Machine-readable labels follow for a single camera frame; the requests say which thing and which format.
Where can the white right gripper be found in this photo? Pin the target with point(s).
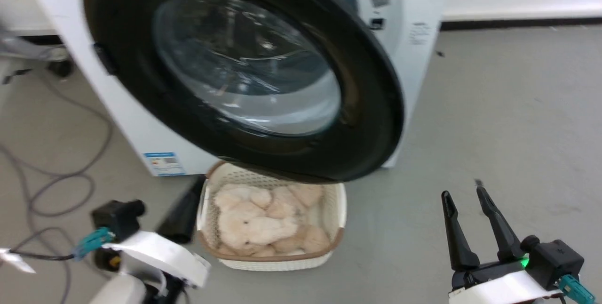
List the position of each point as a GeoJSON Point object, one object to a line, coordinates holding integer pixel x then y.
{"type": "Point", "coordinates": [503, 287]}

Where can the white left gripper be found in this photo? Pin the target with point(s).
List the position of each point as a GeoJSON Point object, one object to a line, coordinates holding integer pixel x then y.
{"type": "Point", "coordinates": [160, 252]}

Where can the black round washing machine door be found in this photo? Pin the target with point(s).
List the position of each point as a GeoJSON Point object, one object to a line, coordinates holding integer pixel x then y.
{"type": "Point", "coordinates": [371, 120]}

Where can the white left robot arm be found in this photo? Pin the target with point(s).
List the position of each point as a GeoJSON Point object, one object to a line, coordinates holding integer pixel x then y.
{"type": "Point", "coordinates": [117, 292]}

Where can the blue energy label sticker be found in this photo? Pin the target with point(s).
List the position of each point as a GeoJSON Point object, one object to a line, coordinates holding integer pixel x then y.
{"type": "Point", "coordinates": [163, 164]}

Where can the beige plush toy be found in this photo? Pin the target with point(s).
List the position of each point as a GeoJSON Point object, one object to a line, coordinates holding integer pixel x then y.
{"type": "Point", "coordinates": [263, 224]}

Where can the white woven laundry basket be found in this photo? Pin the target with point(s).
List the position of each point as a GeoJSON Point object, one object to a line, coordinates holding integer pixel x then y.
{"type": "Point", "coordinates": [335, 214]}

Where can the grey wheeled cart base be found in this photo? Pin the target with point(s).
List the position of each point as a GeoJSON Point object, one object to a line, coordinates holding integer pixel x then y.
{"type": "Point", "coordinates": [33, 54]}

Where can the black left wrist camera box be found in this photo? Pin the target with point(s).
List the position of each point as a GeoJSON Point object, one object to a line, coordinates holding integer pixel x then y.
{"type": "Point", "coordinates": [117, 219]}

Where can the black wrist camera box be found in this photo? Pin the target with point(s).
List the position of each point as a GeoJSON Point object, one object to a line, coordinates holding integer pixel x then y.
{"type": "Point", "coordinates": [555, 261]}
{"type": "Point", "coordinates": [117, 219]}

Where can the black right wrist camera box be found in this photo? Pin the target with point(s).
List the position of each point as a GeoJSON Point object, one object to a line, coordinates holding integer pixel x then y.
{"type": "Point", "coordinates": [555, 261]}

